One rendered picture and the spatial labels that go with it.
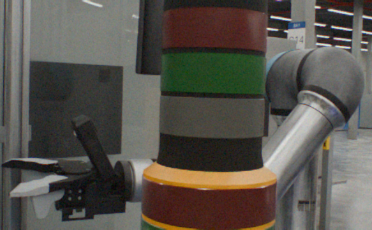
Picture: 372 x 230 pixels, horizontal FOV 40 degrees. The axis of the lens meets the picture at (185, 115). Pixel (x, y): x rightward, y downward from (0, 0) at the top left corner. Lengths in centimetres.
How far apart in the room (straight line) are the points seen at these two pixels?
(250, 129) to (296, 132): 70
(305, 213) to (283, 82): 26
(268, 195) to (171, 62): 5
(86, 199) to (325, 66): 46
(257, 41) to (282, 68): 85
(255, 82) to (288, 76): 82
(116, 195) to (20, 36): 34
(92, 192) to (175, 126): 69
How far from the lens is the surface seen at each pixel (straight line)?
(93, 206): 85
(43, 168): 88
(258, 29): 15
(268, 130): 480
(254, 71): 15
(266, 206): 15
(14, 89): 97
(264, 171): 16
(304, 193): 102
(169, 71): 15
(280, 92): 100
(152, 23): 18
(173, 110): 15
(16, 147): 98
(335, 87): 88
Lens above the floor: 160
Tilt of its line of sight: 3 degrees down
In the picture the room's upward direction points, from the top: 2 degrees clockwise
